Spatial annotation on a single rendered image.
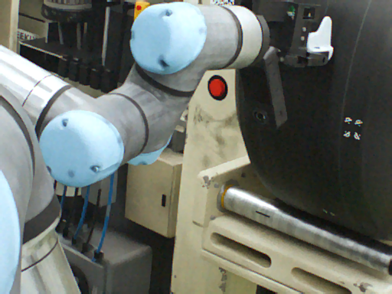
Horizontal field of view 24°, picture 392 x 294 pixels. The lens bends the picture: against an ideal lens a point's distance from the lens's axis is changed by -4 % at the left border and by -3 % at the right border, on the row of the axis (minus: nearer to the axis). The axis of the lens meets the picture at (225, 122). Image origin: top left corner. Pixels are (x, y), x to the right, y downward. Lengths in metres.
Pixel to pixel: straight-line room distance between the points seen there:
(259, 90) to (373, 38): 0.19
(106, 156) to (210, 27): 0.19
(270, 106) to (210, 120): 0.54
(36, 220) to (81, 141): 0.28
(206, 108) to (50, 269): 1.06
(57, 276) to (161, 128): 0.39
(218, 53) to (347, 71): 0.29
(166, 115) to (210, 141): 0.67
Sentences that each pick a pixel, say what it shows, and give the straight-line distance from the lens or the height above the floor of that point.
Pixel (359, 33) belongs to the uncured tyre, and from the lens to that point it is 1.27.
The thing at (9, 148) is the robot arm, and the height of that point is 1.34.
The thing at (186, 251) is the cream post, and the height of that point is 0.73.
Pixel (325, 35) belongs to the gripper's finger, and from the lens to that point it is 1.24.
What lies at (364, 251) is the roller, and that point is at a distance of 1.48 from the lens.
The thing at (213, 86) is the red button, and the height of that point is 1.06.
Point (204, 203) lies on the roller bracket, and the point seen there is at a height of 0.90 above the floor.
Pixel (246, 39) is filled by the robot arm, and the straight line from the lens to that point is 1.07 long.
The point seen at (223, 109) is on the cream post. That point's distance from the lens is 1.67.
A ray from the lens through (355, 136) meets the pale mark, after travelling 1.29.
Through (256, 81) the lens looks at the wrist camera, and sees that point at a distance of 1.16.
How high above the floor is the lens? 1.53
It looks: 18 degrees down
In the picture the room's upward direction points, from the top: 7 degrees clockwise
